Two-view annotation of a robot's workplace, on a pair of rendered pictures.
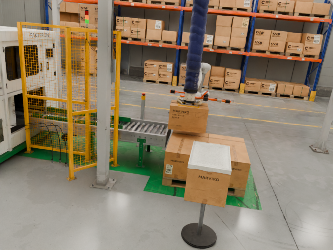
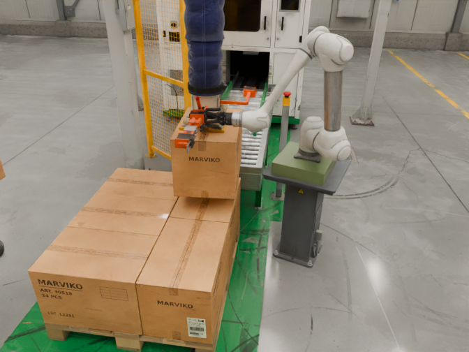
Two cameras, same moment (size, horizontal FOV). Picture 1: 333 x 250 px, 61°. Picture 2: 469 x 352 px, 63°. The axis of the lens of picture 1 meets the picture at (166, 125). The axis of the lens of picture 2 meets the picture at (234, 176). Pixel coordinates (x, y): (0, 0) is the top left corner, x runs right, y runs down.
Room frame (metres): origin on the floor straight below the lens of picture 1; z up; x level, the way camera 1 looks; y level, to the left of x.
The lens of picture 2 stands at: (4.65, -2.72, 1.99)
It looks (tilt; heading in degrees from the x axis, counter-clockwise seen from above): 29 degrees down; 90
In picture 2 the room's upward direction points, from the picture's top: 1 degrees clockwise
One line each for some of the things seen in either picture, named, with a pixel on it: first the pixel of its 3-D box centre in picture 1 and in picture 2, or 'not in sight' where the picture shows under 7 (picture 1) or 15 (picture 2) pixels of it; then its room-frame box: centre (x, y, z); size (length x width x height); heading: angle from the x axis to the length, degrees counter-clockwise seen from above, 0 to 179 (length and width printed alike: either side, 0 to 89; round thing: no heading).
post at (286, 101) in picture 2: (141, 121); (282, 150); (5.08, 0.47, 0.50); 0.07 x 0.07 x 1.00; 83
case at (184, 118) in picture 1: (188, 115); (210, 149); (4.48, -0.34, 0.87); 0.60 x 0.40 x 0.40; 86
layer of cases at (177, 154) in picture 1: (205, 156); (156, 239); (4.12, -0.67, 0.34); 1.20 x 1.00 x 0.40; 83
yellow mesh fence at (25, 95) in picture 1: (55, 95); not in sight; (4.32, 1.77, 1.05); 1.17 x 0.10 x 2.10; 83
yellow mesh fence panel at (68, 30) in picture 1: (94, 106); (162, 71); (3.92, 1.05, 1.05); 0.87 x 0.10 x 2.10; 135
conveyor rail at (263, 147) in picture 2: (108, 120); (267, 125); (4.98, 1.08, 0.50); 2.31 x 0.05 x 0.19; 83
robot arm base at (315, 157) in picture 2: not in sight; (310, 150); (5.17, -0.32, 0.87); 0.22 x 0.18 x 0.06; 67
